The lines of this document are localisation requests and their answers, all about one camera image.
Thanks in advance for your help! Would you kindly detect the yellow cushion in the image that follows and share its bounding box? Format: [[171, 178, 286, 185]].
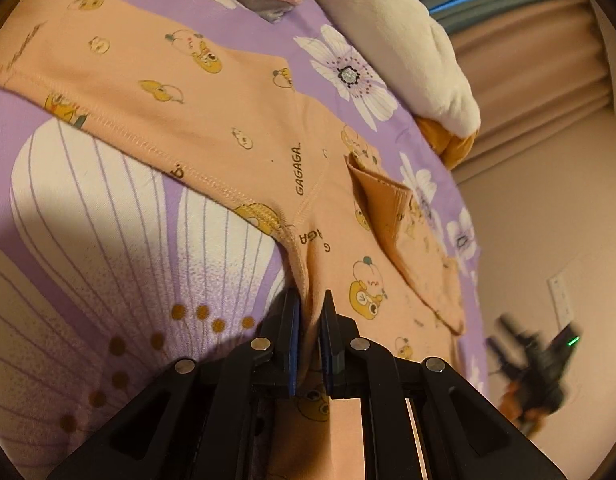
[[415, 116, 476, 171]]

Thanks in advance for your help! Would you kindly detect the white wall socket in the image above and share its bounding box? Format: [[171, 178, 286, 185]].
[[548, 269, 578, 332]]

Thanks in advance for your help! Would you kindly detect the white plush pillow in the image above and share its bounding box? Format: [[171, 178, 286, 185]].
[[313, 0, 483, 138]]

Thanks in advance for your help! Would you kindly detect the beige curtain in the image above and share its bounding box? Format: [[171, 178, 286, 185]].
[[383, 0, 616, 181]]

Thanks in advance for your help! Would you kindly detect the purple floral bedsheet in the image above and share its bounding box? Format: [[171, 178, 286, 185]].
[[0, 0, 491, 480]]

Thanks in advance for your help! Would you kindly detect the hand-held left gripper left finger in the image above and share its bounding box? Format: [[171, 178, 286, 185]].
[[46, 289, 302, 480]]

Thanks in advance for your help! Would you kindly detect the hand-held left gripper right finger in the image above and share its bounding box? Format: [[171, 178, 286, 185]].
[[320, 289, 565, 480]]

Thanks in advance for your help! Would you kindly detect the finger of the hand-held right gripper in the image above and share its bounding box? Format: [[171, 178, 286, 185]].
[[487, 337, 516, 376], [497, 312, 529, 343]]

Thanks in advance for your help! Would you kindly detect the orange cartoon print garment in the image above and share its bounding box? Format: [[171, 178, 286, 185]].
[[0, 0, 466, 480]]

